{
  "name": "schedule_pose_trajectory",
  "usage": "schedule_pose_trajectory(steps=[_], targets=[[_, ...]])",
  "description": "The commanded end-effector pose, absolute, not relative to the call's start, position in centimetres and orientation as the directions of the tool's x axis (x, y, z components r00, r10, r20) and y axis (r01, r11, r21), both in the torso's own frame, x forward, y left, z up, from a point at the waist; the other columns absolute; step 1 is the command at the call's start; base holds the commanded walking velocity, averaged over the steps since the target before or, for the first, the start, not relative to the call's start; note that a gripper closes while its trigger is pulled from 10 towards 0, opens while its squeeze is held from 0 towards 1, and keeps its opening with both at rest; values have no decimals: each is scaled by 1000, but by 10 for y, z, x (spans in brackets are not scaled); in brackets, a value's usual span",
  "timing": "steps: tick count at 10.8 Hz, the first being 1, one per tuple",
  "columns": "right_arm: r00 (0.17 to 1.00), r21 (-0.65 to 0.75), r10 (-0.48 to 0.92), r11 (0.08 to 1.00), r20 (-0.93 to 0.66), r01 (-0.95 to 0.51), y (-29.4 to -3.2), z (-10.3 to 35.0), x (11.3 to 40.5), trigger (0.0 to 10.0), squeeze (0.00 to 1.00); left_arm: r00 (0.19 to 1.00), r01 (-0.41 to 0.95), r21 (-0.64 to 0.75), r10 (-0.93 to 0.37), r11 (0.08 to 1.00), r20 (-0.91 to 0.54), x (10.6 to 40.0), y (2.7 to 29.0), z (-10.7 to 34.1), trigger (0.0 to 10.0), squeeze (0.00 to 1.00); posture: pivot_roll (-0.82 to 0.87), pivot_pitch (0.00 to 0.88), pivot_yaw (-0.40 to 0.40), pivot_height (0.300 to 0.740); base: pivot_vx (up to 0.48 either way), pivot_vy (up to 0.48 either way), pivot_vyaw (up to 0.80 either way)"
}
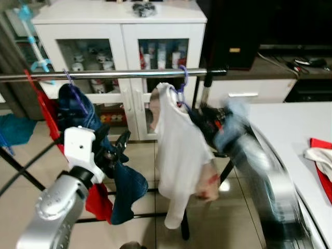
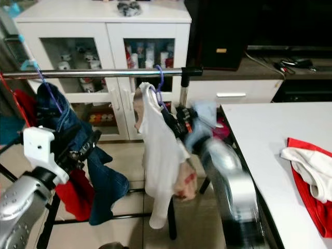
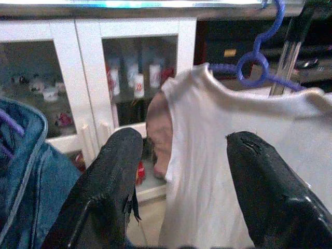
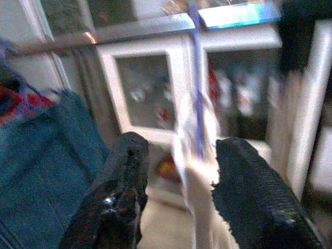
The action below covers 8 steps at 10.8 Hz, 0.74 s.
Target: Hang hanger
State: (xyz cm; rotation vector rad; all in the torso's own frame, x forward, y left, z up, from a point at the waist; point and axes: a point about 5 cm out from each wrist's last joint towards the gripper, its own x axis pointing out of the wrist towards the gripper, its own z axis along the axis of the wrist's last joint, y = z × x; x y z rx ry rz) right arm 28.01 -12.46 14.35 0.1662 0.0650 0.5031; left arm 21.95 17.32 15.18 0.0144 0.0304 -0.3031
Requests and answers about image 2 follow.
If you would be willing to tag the dark TV stand white drawers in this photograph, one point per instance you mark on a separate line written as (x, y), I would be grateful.
(233, 92)

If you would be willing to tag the black television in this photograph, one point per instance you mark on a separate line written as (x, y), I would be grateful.
(290, 21)

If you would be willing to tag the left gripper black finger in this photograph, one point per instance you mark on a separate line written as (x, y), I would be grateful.
(94, 142)
(70, 133)

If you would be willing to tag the black speaker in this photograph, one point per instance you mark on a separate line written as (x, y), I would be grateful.
(218, 26)

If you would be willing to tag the thin red hanger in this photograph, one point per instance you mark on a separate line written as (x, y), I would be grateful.
(13, 98)

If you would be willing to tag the plain white garment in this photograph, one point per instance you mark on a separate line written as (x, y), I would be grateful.
(311, 168)

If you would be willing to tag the teal cloth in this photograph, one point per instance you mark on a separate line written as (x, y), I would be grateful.
(5, 129)

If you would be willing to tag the white pole light-blue clips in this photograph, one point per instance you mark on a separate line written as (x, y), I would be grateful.
(29, 64)

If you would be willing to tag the white glass-door cabinet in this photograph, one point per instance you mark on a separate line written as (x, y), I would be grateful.
(104, 31)

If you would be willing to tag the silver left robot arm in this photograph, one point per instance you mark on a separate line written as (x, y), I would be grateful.
(26, 212)

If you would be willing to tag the blue denim garment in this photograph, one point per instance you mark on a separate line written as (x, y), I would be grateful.
(109, 192)

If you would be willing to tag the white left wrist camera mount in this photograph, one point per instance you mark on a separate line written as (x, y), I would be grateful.
(41, 148)

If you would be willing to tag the white shirt pink print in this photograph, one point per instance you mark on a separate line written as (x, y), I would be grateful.
(161, 155)

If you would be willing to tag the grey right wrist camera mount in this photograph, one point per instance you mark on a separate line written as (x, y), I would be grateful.
(202, 127)

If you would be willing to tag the purple hanger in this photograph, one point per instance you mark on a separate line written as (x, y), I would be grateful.
(48, 91)
(161, 78)

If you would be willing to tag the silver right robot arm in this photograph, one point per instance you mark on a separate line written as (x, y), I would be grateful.
(233, 197)

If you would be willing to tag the silver black clothes rack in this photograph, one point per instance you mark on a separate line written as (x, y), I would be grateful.
(109, 73)

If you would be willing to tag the small grey toy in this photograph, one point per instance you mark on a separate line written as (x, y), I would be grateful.
(128, 9)

